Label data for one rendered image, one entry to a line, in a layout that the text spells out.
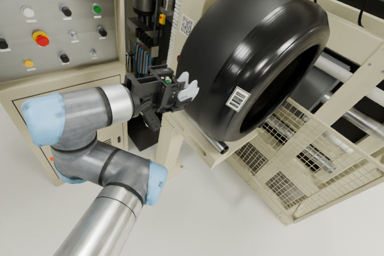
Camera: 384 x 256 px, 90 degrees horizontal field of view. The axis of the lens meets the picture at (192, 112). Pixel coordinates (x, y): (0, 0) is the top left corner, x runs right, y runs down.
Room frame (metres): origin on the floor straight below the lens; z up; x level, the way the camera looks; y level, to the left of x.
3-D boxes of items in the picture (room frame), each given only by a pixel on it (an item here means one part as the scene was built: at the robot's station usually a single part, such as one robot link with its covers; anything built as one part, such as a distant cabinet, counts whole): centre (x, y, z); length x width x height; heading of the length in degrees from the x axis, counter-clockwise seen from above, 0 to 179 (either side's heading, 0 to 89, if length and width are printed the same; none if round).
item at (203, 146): (0.60, -0.04, 0.83); 0.36 x 0.09 x 0.06; 52
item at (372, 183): (0.84, -0.51, 0.65); 0.90 x 0.02 x 0.70; 52
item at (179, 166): (0.85, 0.09, 0.01); 0.27 x 0.27 x 0.02; 52
